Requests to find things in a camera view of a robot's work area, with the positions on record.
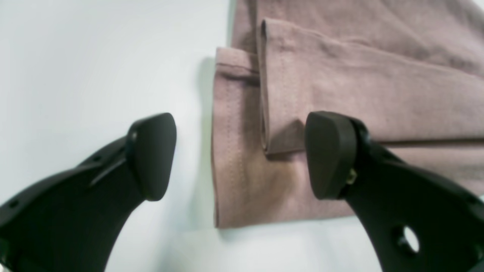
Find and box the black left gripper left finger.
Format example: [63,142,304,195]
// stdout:
[0,113,177,272]

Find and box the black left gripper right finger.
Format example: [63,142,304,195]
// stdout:
[304,111,484,272]

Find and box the dusty pink T-shirt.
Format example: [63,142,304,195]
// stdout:
[211,0,484,229]

